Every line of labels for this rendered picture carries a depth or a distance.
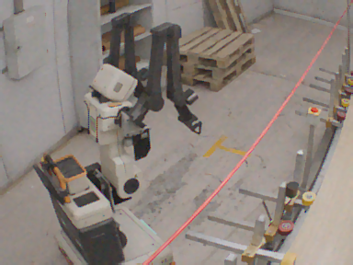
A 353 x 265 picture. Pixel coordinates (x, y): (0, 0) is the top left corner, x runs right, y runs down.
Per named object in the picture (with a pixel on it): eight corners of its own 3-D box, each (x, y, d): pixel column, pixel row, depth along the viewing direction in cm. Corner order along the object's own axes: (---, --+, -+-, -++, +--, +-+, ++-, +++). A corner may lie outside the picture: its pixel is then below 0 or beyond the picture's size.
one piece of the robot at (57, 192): (71, 215, 216) (48, 192, 201) (50, 184, 241) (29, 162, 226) (84, 203, 218) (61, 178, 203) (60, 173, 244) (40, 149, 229)
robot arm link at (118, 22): (108, 14, 230) (117, 15, 223) (129, 11, 238) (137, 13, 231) (102, 82, 249) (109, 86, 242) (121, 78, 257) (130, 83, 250)
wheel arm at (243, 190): (238, 194, 215) (238, 188, 213) (241, 190, 217) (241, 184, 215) (308, 212, 194) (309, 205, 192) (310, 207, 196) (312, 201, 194)
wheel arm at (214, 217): (207, 221, 198) (207, 214, 196) (210, 216, 201) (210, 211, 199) (285, 240, 178) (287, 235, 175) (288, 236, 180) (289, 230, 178)
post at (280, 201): (265, 255, 195) (278, 184, 171) (267, 251, 197) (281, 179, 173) (270, 257, 193) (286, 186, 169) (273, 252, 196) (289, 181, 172)
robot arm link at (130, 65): (119, 14, 235) (128, 16, 228) (128, 12, 238) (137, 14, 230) (122, 76, 257) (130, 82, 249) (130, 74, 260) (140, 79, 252)
